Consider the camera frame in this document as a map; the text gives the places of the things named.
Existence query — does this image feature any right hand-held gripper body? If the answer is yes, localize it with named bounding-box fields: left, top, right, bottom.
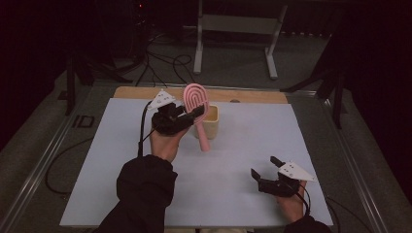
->
left=257, top=161, right=317, bottom=198

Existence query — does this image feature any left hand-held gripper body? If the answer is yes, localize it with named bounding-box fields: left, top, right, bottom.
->
left=147, top=89, right=196, bottom=136

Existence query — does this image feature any cream square cup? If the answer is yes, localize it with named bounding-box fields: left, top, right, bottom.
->
left=193, top=105, right=220, bottom=141

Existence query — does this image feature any person's right hand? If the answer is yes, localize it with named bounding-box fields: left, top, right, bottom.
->
left=276, top=183, right=307, bottom=224

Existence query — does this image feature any person's left hand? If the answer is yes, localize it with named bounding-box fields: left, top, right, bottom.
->
left=149, top=124, right=190, bottom=163

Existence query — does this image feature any white table mat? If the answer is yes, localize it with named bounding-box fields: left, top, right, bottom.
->
left=58, top=97, right=334, bottom=227

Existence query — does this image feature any wooden table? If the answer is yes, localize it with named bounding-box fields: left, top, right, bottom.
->
left=113, top=85, right=289, bottom=105

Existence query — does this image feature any black floor socket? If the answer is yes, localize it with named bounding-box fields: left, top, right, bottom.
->
left=72, top=114, right=96, bottom=129

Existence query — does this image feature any black tripod stand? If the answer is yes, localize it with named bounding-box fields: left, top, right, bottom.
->
left=280, top=9, right=348, bottom=130

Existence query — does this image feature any dark equipment rack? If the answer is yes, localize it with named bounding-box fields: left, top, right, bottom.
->
left=92, top=0, right=151, bottom=70

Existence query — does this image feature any white metal stand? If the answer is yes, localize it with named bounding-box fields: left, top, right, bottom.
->
left=192, top=0, right=289, bottom=81

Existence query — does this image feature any black stand leg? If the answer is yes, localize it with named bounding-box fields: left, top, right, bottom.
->
left=64, top=54, right=95, bottom=117

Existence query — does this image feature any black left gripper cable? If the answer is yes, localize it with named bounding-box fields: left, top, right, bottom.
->
left=137, top=100, right=154, bottom=158

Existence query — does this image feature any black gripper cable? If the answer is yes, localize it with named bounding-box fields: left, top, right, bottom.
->
left=137, top=100, right=154, bottom=158
left=292, top=182, right=312, bottom=217

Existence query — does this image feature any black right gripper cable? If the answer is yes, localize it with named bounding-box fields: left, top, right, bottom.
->
left=292, top=182, right=312, bottom=217

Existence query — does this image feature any black floor cable bundle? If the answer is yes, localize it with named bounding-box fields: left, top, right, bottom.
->
left=135, top=38, right=196, bottom=89

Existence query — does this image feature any metal floor rail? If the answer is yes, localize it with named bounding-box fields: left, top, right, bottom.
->
left=287, top=89, right=387, bottom=233
left=0, top=82, right=95, bottom=233

